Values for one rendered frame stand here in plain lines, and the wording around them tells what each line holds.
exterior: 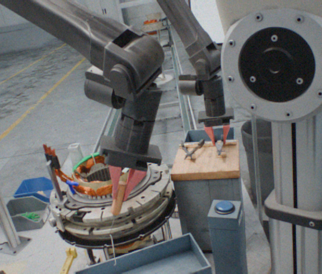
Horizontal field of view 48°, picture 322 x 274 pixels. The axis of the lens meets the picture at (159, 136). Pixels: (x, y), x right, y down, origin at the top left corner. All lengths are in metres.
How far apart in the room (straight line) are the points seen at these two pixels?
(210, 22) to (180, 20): 0.87
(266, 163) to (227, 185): 1.49
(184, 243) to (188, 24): 0.54
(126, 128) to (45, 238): 0.91
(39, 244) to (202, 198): 0.65
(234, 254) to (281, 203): 0.32
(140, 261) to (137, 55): 0.44
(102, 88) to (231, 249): 0.52
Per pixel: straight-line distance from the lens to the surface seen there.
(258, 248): 1.17
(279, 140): 0.59
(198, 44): 0.96
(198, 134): 1.28
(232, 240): 0.91
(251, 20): 0.48
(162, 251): 0.78
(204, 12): 1.85
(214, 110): 1.01
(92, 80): 0.60
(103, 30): 0.54
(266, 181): 2.57
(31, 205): 1.59
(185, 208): 1.07
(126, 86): 0.50
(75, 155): 1.02
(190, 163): 1.05
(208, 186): 1.02
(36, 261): 1.33
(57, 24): 0.57
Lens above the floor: 1.55
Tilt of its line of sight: 22 degrees down
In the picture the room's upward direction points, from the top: 10 degrees counter-clockwise
